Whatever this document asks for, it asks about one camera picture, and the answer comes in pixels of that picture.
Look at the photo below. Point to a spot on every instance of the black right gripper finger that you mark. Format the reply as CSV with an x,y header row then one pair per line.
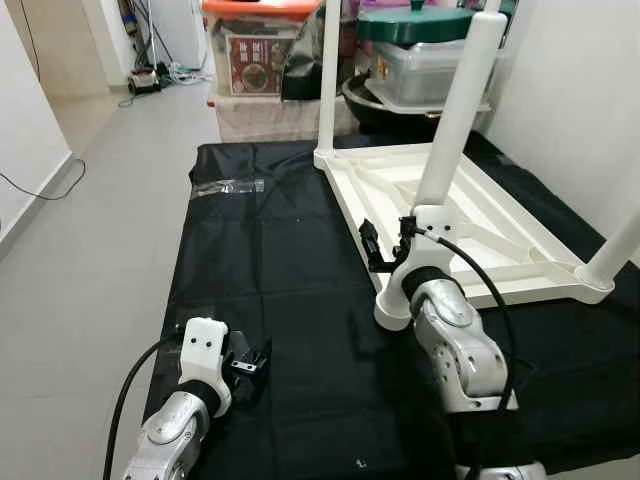
x,y
374,250

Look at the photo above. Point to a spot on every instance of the white plastic table top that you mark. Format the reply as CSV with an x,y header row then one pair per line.
x,y
500,240

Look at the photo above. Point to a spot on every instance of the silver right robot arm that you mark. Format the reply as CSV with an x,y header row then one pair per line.
x,y
460,340

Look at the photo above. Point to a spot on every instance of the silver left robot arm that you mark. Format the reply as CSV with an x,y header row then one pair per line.
x,y
175,435

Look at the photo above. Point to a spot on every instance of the black tablecloth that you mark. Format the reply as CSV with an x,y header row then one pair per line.
x,y
280,280

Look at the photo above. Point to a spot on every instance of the black wok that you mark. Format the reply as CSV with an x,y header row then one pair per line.
x,y
365,115

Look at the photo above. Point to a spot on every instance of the narrow clear tape strip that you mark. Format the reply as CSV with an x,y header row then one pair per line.
x,y
230,187

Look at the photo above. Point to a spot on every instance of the pink fleece cover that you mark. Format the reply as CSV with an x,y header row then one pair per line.
x,y
270,118

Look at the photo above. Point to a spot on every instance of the dark glass pan lid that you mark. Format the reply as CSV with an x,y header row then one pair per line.
x,y
302,65

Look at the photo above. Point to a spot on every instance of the orange-lid box with red poster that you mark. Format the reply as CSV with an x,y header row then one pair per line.
x,y
255,65

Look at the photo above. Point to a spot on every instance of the green pot lid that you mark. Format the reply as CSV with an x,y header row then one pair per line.
x,y
410,25

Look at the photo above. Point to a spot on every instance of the grey upright vacuum cleaner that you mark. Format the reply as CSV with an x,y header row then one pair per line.
x,y
143,82

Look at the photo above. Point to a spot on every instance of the white chest appliance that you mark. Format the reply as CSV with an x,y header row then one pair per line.
x,y
178,30

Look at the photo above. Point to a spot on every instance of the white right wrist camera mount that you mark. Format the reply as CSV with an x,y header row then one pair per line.
x,y
430,235

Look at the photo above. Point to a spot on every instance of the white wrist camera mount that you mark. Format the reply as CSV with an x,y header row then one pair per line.
x,y
203,350
430,235

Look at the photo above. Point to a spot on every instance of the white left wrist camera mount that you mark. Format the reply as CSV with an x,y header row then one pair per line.
x,y
203,350

